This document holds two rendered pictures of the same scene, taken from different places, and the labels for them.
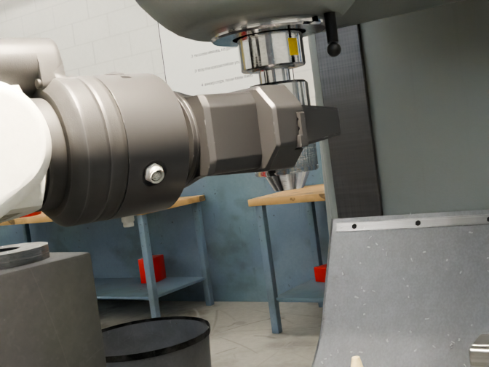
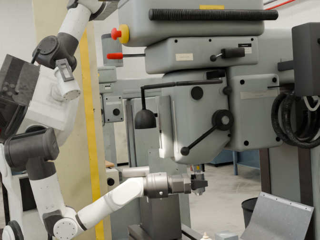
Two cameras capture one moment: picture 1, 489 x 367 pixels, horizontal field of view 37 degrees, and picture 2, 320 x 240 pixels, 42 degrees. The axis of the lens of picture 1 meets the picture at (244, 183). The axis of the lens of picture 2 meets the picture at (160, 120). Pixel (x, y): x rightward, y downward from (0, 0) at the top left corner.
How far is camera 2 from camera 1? 1.09 m
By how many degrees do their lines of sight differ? 35
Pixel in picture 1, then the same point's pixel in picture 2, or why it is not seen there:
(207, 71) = not seen: outside the picture
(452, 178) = (285, 188)
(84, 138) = (148, 187)
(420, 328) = (268, 230)
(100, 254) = not seen: hidden behind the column
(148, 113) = (160, 183)
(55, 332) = (167, 210)
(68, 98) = (147, 180)
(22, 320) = (160, 206)
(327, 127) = (204, 185)
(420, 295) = (271, 220)
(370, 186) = (268, 184)
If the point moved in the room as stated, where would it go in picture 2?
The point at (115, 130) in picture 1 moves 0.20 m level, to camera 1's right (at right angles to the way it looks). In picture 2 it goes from (154, 186) to (205, 189)
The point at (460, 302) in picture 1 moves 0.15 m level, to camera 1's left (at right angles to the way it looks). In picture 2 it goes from (277, 225) to (241, 221)
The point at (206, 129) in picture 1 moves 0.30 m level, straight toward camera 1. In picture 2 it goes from (172, 185) to (118, 209)
